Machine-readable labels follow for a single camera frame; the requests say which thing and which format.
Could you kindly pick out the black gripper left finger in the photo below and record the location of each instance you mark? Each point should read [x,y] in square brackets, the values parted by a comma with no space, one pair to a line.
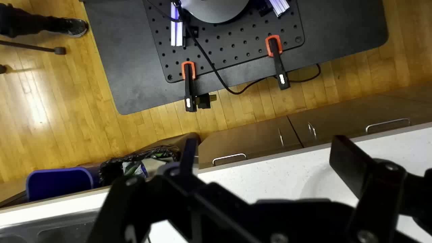
[135,202]

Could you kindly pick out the orange black bar clamp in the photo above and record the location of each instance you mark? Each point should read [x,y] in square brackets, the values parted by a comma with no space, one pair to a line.
[278,58]
[189,85]

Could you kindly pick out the black tripod leg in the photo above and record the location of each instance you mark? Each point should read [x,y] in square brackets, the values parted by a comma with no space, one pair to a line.
[58,50]

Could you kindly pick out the black perforated breadboard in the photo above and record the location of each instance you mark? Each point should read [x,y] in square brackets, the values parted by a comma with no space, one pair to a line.
[233,41]

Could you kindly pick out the small black box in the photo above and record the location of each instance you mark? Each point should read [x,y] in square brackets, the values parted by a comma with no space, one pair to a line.
[204,99]

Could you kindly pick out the wooden drawer front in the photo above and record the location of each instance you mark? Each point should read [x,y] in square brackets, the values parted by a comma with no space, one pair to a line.
[251,136]
[351,116]

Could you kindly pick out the silver aluminium mounting bracket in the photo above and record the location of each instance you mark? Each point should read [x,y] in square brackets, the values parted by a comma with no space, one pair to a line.
[177,27]
[279,6]

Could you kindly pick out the blue plastic bin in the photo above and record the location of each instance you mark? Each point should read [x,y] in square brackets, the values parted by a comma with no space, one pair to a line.
[58,183]

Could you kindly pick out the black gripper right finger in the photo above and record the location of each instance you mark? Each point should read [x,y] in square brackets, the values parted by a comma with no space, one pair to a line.
[382,193]

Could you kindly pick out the black robot cart platform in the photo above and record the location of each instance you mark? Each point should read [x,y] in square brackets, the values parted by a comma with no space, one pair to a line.
[125,67]

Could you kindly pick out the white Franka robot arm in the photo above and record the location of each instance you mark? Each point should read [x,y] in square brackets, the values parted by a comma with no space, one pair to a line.
[216,8]

